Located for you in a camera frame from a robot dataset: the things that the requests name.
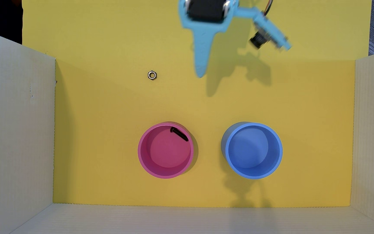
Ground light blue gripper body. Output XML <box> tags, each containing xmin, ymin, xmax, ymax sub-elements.
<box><xmin>178</xmin><ymin>0</ymin><xmax>240</xmax><ymax>34</ymax></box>

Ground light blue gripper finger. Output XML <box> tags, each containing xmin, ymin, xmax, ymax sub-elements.
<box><xmin>193</xmin><ymin>30</ymin><xmax>216</xmax><ymax>78</ymax></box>

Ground black bolt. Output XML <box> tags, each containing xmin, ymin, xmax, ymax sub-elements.
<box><xmin>170</xmin><ymin>127</ymin><xmax>189</xmax><ymax>142</ymax></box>

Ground beige cardboard box walls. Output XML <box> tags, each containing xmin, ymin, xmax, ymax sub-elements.
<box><xmin>0</xmin><ymin>28</ymin><xmax>374</xmax><ymax>234</ymax></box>

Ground yellow table mat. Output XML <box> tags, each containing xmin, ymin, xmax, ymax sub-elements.
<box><xmin>21</xmin><ymin>0</ymin><xmax>372</xmax><ymax>208</ymax></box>

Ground blue round cup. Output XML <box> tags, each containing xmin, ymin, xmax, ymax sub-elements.
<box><xmin>221</xmin><ymin>122</ymin><xmax>284</xmax><ymax>180</ymax></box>

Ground pink round cup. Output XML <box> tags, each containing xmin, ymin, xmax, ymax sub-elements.
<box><xmin>138</xmin><ymin>122</ymin><xmax>195</xmax><ymax>179</ymax></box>

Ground black camera cable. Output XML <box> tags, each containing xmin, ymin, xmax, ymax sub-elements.
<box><xmin>263</xmin><ymin>0</ymin><xmax>274</xmax><ymax>16</ymax></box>

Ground light blue wrist camera module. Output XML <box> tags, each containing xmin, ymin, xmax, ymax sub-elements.
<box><xmin>234</xmin><ymin>6</ymin><xmax>292</xmax><ymax>52</ymax></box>

